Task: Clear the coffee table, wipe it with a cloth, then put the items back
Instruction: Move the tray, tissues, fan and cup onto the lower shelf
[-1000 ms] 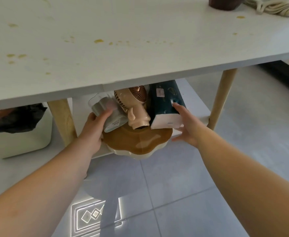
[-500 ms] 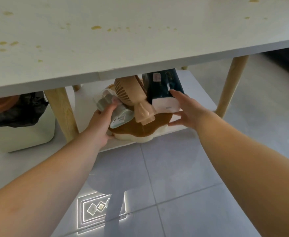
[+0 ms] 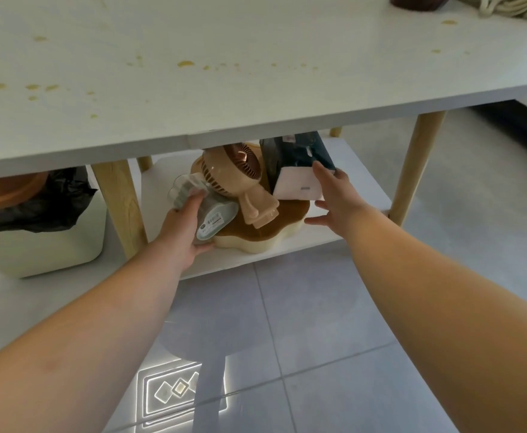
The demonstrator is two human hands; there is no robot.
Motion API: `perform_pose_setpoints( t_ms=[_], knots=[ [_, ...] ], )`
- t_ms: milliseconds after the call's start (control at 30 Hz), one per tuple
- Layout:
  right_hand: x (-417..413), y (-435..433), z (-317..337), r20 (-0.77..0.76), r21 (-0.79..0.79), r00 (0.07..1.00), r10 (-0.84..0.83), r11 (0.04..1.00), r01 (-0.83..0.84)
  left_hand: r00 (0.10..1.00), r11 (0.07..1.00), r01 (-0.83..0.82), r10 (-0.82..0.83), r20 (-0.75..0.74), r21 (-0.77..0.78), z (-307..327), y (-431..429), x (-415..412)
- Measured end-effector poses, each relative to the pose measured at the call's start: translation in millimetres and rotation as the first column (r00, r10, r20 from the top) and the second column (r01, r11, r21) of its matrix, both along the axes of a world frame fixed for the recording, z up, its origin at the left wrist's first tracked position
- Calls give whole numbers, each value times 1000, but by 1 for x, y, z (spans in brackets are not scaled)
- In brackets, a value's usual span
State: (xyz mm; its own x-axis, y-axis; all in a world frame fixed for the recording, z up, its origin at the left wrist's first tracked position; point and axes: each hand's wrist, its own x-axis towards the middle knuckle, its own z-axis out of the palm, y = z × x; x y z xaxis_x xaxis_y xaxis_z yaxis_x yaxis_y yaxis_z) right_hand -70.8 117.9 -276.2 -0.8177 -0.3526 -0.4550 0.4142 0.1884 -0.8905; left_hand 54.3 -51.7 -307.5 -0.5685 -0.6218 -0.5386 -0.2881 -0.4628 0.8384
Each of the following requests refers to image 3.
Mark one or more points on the person's right hand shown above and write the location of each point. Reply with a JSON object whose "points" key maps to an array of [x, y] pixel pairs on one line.
{"points": [[341, 200]]}

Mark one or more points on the person's left hand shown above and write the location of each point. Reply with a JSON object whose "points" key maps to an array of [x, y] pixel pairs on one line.
{"points": [[178, 234]]}

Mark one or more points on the person's right thumb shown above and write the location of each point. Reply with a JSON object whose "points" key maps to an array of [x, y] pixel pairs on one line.
{"points": [[318, 219]]}

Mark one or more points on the person's left thumb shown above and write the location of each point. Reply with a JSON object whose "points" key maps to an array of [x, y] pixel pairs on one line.
{"points": [[205, 249]]}

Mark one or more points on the clear plastic container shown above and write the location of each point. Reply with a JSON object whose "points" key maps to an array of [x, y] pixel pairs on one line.
{"points": [[218, 216]]}

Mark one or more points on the person's right forearm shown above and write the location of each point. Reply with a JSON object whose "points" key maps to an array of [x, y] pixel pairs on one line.
{"points": [[448, 320]]}

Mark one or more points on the person's left forearm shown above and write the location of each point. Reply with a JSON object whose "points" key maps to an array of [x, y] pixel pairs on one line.
{"points": [[78, 338]]}

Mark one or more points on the dark blue and white package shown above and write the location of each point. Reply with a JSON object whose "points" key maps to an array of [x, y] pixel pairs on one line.
{"points": [[297, 175]]}

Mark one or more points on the cream flower-shaped tray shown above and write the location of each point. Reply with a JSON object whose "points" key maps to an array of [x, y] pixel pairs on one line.
{"points": [[268, 236]]}

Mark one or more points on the beige desk fan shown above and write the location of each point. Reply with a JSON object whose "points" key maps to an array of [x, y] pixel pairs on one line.
{"points": [[236, 175]]}

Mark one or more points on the wooden table leg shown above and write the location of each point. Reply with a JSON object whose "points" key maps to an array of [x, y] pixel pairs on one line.
{"points": [[335, 132], [145, 163], [121, 207], [414, 166]]}

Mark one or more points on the white trash bin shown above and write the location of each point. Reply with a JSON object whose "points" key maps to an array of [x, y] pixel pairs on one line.
{"points": [[42, 250]]}

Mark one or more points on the black trash bag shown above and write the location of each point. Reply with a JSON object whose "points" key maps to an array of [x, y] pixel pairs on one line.
{"points": [[42, 207]]}

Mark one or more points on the orange plastic basin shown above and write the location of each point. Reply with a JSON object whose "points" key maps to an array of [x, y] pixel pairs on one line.
{"points": [[6, 191]]}

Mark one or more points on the dark brown cup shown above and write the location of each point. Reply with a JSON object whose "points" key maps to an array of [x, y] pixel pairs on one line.
{"points": [[419, 0]]}

